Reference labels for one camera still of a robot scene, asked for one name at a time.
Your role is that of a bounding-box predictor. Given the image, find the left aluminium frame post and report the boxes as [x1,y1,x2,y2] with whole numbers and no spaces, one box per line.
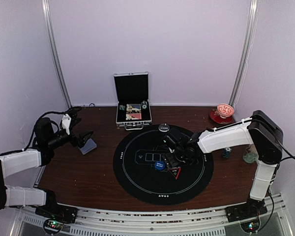
[41,0,72,108]

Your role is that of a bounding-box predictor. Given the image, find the red saucer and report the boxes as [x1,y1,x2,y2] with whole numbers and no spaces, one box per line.
[209,109,235,125]

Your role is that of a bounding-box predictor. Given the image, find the red triangle all-in marker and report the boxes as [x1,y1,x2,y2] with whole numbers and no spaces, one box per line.
[169,167,181,180]

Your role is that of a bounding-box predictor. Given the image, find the red patterned bowl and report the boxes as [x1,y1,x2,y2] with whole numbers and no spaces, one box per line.
[217,103,235,118]

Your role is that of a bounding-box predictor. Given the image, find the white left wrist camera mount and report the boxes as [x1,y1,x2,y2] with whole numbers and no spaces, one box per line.
[61,114,71,135]

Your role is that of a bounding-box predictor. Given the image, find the blue card deck box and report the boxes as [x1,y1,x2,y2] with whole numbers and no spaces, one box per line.
[126,104,141,112]

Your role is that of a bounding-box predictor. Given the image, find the blue small blind button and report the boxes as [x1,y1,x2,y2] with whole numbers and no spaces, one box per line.
[154,161,166,171]

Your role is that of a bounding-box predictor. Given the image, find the aluminium frame post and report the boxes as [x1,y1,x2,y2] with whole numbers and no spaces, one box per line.
[229,0,258,107]
[41,0,72,108]

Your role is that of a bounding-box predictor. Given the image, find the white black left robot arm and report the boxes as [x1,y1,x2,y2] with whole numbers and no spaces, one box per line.
[0,107,97,218]

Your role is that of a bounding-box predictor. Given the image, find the green ceramic mug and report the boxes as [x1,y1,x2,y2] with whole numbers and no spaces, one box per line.
[242,145,258,164]

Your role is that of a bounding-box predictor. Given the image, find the clear dealer button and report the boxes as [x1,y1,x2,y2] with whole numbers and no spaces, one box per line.
[158,123,170,132]

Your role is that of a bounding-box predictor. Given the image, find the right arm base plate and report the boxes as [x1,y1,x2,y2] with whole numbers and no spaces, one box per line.
[225,202,267,222]

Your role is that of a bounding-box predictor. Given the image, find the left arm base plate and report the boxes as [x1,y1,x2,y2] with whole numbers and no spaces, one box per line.
[35,205,78,224]

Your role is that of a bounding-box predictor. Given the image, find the round black poker mat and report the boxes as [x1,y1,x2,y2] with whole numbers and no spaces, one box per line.
[113,125,214,206]

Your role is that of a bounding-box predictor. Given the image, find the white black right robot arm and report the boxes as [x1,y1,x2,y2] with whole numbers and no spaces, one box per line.
[161,110,283,217]

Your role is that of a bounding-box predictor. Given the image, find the aluminium poker case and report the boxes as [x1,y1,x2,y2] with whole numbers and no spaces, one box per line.
[114,71,152,130]

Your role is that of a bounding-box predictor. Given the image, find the blue patterned card deck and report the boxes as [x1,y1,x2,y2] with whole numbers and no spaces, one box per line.
[79,139,97,155]

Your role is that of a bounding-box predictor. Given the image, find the red card deck box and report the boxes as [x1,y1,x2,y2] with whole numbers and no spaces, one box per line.
[126,113,142,120]

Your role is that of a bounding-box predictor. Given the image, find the right aluminium frame post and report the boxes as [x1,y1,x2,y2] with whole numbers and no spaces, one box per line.
[229,0,258,107]

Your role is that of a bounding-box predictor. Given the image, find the green blue chip stack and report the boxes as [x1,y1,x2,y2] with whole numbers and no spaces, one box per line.
[222,147,232,159]

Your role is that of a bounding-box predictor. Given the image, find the green chip stack in case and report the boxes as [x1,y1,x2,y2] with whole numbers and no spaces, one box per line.
[141,101,148,110]

